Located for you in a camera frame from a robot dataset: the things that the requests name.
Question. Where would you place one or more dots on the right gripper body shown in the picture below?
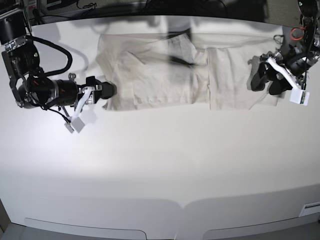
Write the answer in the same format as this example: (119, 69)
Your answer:
(79, 95)

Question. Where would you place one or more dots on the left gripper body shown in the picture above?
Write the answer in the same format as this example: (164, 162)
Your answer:
(282, 68)

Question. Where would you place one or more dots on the beige T-shirt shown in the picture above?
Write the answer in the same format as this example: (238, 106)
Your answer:
(162, 70)

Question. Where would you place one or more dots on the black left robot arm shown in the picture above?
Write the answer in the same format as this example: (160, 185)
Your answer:
(305, 39)

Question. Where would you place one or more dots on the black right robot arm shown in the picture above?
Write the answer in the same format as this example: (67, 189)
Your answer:
(30, 62)

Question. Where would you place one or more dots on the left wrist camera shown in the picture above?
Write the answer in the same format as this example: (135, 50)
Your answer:
(299, 96)

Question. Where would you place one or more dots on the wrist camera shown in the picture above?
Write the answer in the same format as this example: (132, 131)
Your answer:
(299, 96)
(76, 125)

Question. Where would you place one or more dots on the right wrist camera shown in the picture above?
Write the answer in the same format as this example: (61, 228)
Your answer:
(76, 125)

